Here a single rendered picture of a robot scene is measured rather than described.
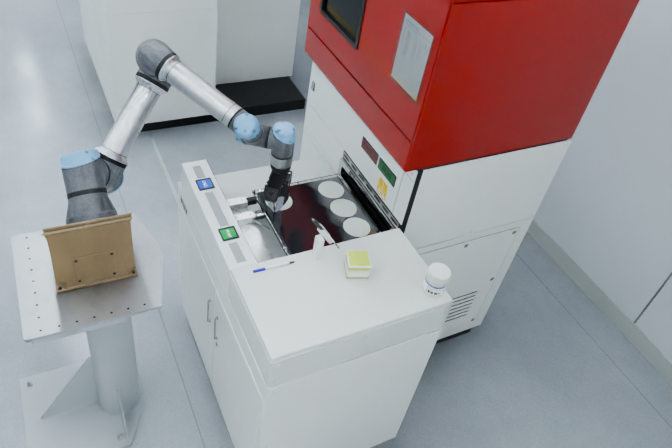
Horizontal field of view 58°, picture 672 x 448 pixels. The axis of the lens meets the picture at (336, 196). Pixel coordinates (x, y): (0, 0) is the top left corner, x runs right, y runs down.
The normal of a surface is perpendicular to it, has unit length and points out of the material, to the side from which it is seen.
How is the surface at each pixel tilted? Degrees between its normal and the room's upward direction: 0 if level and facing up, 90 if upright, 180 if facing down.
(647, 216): 90
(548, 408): 0
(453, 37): 90
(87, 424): 0
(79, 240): 90
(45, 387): 0
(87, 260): 90
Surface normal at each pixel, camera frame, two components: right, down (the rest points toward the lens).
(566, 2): 0.43, 0.64
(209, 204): 0.15, -0.75
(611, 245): -0.89, 0.19
